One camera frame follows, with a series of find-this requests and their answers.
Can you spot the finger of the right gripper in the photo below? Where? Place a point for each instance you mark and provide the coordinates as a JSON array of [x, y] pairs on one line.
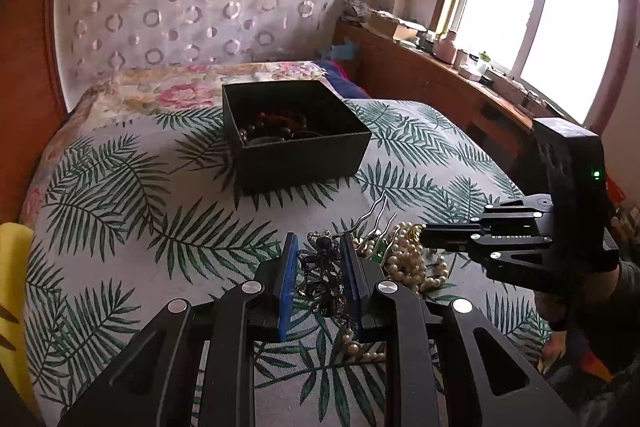
[[514, 257], [529, 215]]

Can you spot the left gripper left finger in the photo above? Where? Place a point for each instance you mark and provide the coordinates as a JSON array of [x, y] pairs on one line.
[[195, 363]]

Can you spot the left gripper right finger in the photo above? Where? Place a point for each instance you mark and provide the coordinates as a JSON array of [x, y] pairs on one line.
[[444, 361]]

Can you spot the dark chain jewelry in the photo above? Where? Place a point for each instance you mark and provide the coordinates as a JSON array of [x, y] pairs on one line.
[[322, 284]]

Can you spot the metal hair fork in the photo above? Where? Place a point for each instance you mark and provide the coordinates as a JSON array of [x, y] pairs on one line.
[[366, 230]]

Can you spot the black jewelry box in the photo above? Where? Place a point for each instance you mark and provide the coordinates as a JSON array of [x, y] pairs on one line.
[[290, 133]]

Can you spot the palm leaf bedspread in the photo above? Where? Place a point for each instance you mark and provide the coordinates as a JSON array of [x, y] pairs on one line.
[[142, 211]]

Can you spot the pink ceramic jar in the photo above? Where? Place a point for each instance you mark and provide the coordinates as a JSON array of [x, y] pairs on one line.
[[445, 48]]

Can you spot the window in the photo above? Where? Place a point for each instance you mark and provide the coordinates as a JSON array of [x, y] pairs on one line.
[[572, 55]]

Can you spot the wooden sideboard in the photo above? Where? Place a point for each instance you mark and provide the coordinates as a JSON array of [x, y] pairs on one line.
[[386, 69]]

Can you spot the yellow cloth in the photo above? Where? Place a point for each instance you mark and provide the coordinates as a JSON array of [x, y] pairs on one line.
[[15, 246]]

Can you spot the dark blue blanket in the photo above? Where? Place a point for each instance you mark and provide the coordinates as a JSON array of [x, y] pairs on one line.
[[339, 81]]

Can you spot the cardboard box on sideboard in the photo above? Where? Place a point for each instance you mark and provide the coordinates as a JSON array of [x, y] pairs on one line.
[[392, 27]]

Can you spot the wooden headboard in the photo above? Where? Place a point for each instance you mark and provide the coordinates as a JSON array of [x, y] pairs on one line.
[[32, 105]]

